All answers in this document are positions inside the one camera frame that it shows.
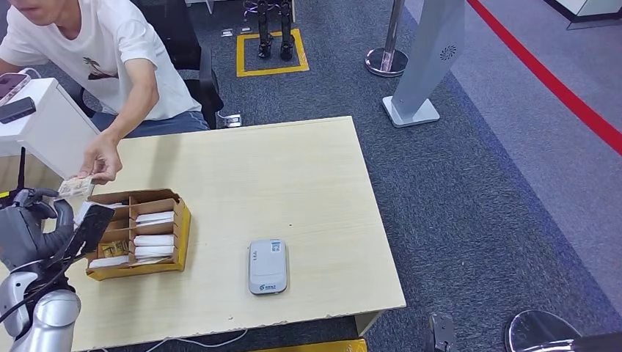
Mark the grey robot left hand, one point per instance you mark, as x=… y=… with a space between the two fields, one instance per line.
x=29 y=233

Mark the person's left hand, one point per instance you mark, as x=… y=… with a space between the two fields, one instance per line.
x=104 y=160

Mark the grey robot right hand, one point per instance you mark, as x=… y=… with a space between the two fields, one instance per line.
x=442 y=335

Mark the person's left forearm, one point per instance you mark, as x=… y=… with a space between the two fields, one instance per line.
x=129 y=119

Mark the white room key card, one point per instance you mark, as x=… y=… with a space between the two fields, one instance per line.
x=155 y=217
x=153 y=240
x=116 y=206
x=153 y=251
x=109 y=262

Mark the gold patterned card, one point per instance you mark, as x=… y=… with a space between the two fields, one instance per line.
x=114 y=248

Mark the cardboard card organiser box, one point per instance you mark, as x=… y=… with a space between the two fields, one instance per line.
x=177 y=243

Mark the person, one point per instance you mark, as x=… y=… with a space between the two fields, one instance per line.
x=97 y=44

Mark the grey white card reader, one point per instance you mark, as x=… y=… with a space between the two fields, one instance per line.
x=267 y=267

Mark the white box stand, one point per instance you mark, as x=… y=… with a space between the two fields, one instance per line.
x=34 y=131

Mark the chrome stanchion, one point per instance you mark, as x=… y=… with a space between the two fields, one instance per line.
x=539 y=330
x=386 y=63

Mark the black rectangular device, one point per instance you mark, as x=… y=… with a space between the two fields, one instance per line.
x=17 y=111

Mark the yellow floor tape strip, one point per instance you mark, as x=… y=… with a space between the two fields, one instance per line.
x=330 y=347

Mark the phone in pale case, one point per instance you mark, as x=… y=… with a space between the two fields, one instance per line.
x=12 y=86

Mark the black office chair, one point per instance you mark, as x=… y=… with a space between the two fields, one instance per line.
x=189 y=44

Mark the white table leg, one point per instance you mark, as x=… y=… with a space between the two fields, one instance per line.
x=210 y=6

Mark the yellow floor tape square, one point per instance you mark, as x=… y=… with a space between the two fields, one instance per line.
x=272 y=72

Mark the black humanoid robot legs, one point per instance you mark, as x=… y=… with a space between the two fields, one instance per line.
x=265 y=29

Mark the grey standing sign panel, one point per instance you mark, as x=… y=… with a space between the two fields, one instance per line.
x=427 y=58

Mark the red floor tape line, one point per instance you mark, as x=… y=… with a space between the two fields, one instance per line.
x=559 y=83

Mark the white cabinet base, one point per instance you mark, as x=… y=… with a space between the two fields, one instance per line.
x=597 y=6

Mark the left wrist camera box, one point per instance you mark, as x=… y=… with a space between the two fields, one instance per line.
x=92 y=228

